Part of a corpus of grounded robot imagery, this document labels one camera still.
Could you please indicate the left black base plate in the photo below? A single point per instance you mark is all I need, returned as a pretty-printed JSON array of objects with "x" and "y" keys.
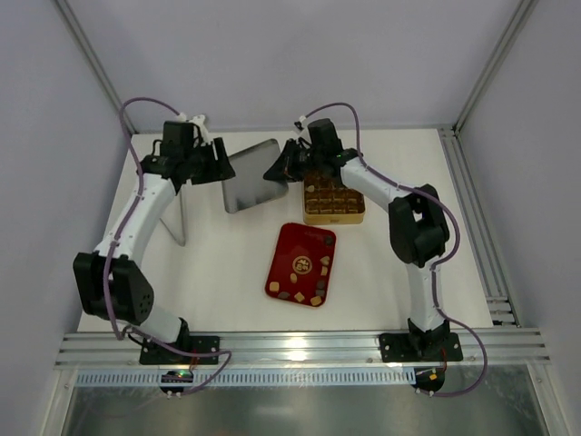
[{"x": 155, "y": 354}]

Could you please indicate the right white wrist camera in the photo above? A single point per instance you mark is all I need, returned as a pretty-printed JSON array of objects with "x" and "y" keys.
[{"x": 301, "y": 128}]

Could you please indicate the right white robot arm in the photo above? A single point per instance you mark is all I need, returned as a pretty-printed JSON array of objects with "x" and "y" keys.
[{"x": 418, "y": 230}]

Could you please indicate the gold chocolate box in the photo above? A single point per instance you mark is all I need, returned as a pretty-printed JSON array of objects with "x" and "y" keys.
[{"x": 326, "y": 202}]

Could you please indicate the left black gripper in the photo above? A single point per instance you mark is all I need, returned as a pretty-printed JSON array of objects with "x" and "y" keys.
[{"x": 211, "y": 162}]

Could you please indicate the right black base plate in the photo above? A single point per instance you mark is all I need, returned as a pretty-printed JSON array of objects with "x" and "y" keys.
[{"x": 399, "y": 347}]

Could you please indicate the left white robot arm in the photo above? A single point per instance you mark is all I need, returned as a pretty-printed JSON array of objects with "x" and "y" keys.
[{"x": 109, "y": 279}]

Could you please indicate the silver tin lid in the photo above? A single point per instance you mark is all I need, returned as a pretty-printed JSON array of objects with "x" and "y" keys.
[{"x": 248, "y": 188}]

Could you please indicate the red tray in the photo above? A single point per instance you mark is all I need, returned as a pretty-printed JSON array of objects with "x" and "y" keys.
[{"x": 302, "y": 262}]

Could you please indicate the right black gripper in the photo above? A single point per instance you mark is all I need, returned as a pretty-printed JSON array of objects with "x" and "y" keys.
[{"x": 289, "y": 162}]

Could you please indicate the aluminium front rail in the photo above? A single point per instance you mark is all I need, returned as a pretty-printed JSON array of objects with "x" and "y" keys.
[{"x": 273, "y": 359}]

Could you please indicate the metal tongs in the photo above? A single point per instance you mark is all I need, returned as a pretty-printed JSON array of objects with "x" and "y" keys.
[{"x": 174, "y": 220}]

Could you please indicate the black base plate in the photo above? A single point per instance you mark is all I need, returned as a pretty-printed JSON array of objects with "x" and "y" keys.
[
  {"x": 399, "y": 347},
  {"x": 155, "y": 354}
]

